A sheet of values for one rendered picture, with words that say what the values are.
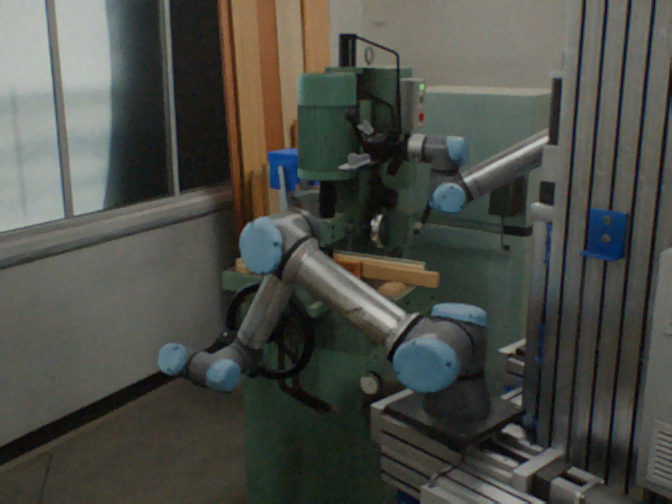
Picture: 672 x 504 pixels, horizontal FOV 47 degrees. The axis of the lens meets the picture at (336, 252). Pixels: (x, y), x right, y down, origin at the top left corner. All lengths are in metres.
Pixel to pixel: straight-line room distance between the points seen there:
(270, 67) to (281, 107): 0.21
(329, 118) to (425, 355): 0.98
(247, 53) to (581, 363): 2.56
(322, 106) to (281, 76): 1.78
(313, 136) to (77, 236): 1.35
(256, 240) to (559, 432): 0.77
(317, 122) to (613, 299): 1.05
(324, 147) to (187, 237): 1.61
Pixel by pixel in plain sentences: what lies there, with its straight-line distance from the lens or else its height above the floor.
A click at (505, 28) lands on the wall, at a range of 4.56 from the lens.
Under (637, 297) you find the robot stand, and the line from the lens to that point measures 1.59.
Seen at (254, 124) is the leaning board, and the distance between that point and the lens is 3.83.
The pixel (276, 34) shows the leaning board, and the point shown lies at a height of 1.64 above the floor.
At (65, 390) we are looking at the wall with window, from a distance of 3.44.
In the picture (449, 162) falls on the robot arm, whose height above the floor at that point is 1.29.
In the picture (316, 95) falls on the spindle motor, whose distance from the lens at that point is 2.26.
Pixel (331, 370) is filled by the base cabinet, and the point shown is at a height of 0.64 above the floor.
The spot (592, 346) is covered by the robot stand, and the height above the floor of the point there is 1.00.
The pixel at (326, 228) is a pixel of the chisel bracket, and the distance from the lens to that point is 2.35.
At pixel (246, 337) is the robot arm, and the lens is 1.92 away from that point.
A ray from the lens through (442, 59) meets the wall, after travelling 4.70.
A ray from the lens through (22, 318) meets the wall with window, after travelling 3.22.
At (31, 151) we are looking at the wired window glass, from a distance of 3.24.
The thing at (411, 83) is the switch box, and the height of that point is 1.47.
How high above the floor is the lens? 1.58
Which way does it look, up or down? 15 degrees down
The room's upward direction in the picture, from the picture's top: straight up
